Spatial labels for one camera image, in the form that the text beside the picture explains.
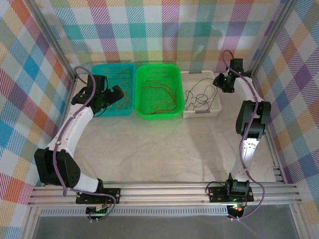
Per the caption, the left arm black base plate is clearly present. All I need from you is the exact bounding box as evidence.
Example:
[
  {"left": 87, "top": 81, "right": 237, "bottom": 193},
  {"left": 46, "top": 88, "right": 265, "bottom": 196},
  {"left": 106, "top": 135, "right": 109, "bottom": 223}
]
[{"left": 76, "top": 188, "right": 122, "bottom": 205}]

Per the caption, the white plastic basket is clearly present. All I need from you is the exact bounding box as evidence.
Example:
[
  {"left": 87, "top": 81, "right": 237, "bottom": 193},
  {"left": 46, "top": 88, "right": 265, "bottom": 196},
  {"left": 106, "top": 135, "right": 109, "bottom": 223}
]
[{"left": 179, "top": 70, "right": 222, "bottom": 119}]

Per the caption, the thin yellow wire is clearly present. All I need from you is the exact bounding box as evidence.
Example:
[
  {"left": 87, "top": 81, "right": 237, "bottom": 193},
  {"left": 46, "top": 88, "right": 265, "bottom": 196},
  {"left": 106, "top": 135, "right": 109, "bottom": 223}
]
[{"left": 109, "top": 84, "right": 133, "bottom": 111}]

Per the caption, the aluminium frame post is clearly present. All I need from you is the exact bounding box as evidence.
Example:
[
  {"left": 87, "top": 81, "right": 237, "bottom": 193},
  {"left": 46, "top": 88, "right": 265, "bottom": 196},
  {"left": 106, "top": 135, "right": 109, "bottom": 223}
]
[
  {"left": 26, "top": 0, "right": 78, "bottom": 82},
  {"left": 249, "top": 0, "right": 300, "bottom": 78}
]

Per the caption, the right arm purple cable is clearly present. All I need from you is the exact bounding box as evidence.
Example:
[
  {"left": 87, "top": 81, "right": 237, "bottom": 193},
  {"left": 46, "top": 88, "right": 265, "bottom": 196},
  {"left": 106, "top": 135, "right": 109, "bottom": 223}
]
[{"left": 222, "top": 50, "right": 265, "bottom": 221}]

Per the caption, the slotted grey cable duct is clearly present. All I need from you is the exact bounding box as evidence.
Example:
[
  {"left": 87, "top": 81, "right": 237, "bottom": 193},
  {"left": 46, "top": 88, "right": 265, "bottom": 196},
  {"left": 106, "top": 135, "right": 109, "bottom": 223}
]
[{"left": 38, "top": 205, "right": 230, "bottom": 217}]

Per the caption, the bundle of coloured wires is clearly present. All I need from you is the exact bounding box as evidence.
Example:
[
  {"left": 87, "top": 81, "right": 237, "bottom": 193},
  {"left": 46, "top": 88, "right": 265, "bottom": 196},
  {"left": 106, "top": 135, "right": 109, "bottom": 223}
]
[{"left": 109, "top": 80, "right": 133, "bottom": 110}]

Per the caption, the teal plastic basket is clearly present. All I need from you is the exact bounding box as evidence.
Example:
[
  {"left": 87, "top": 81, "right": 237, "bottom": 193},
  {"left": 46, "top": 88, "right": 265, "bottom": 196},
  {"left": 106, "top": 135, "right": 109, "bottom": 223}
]
[{"left": 91, "top": 62, "right": 137, "bottom": 118}]

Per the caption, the aluminium mounting rail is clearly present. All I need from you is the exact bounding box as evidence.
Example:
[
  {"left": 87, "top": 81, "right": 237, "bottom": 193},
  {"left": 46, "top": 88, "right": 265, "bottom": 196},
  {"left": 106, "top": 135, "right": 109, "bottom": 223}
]
[{"left": 27, "top": 182, "right": 304, "bottom": 207}]

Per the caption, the aluminium frame floor rail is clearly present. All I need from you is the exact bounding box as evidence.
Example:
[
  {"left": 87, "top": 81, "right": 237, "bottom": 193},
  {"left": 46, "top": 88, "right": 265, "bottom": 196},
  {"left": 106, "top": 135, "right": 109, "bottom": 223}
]
[
  {"left": 248, "top": 72, "right": 310, "bottom": 239},
  {"left": 21, "top": 74, "right": 79, "bottom": 239}
]

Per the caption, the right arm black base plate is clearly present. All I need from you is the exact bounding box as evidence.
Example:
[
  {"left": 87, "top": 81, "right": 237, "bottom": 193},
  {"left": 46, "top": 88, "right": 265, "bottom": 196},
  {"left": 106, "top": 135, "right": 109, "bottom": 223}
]
[{"left": 208, "top": 185, "right": 255, "bottom": 203}]

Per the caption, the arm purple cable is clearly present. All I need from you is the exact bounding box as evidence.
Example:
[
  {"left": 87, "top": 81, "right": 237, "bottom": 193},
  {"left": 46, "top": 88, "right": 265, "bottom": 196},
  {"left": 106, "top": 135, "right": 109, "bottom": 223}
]
[
  {"left": 222, "top": 50, "right": 265, "bottom": 221},
  {"left": 52, "top": 66, "right": 118, "bottom": 223}
]

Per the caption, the green plastic basket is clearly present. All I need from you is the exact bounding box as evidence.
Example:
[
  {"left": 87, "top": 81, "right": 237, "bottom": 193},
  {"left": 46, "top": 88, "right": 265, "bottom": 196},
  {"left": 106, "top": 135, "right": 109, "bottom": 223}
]
[{"left": 134, "top": 63, "right": 185, "bottom": 120}]

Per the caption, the thin red wire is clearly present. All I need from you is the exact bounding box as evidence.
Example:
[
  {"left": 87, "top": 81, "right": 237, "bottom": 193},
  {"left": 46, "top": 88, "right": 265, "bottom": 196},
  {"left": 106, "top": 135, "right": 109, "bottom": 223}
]
[
  {"left": 141, "top": 86, "right": 178, "bottom": 116},
  {"left": 141, "top": 78, "right": 178, "bottom": 100}
]

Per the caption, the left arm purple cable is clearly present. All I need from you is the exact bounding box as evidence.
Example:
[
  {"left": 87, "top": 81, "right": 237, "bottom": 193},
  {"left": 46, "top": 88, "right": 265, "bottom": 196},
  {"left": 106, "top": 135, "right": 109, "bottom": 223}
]
[{"left": 52, "top": 66, "right": 118, "bottom": 223}]

